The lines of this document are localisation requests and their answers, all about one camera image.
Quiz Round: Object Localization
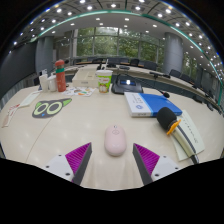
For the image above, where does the blue and white book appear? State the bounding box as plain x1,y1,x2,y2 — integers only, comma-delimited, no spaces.
123,91,184,118

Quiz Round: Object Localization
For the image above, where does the white lidded ceramic cup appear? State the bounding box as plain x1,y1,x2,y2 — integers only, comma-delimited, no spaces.
47,75,58,92

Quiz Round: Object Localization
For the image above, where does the black cat-shaped mouse pad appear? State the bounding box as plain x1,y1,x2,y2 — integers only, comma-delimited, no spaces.
31,98,73,119

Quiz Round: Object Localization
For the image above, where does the beige cardboard box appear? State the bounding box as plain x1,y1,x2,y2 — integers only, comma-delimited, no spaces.
71,68,100,89

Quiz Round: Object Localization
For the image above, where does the curved conference desk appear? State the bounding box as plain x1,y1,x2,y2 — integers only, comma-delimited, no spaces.
49,63,221,108

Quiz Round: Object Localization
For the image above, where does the black gooseneck microphone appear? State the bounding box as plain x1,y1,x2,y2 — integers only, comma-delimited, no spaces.
146,87,171,99

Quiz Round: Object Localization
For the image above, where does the pale green paper notebook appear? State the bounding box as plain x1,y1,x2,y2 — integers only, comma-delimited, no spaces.
171,109,206,162

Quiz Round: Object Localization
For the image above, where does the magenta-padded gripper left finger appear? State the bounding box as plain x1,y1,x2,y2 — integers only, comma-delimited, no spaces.
44,142,93,186

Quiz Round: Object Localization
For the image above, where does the pink computer mouse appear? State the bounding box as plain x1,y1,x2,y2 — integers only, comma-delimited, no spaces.
104,124,128,158

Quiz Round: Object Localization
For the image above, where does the green printed paper cup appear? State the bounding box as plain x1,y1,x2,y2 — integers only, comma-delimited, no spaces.
96,59,114,94

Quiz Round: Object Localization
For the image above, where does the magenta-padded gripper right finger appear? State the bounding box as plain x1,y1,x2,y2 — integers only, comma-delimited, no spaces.
132,142,183,186

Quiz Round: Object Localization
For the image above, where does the group of black office chairs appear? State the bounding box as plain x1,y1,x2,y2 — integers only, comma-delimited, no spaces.
89,57,214,111

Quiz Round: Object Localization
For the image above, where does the group of ceiling lights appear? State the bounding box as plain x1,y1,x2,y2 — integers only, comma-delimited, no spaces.
13,0,223,68

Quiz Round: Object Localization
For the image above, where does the red drink bottle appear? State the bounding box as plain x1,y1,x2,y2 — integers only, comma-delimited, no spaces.
54,59,67,93

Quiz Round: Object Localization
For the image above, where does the red and white booklet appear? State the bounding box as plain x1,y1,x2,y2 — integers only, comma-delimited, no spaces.
1,103,22,129

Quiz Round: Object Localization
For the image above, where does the stack of white paper cups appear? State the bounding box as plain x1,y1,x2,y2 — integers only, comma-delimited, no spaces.
38,73,50,93

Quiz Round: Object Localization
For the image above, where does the black foam handheld microphone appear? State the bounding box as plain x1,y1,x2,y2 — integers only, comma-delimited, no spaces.
156,106,200,165

